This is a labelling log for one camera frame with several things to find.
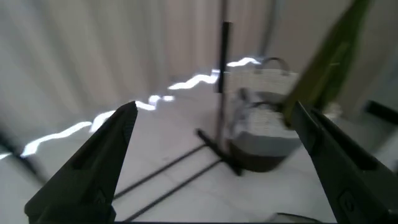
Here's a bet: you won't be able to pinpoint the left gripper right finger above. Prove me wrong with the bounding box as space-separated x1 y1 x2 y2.
289 100 398 223

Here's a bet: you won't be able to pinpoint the white laundry basket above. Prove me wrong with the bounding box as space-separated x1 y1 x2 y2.
228 57 303 174

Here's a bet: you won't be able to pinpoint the black clothes rack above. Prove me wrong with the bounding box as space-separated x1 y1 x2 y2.
0 0 245 222

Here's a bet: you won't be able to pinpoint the pale grey shorts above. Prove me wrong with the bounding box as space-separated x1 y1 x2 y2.
231 88 280 134

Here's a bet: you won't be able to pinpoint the green printed shirt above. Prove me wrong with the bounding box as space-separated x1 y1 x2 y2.
281 0 374 128

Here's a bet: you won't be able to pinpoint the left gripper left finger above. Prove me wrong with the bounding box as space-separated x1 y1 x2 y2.
24 100 139 223

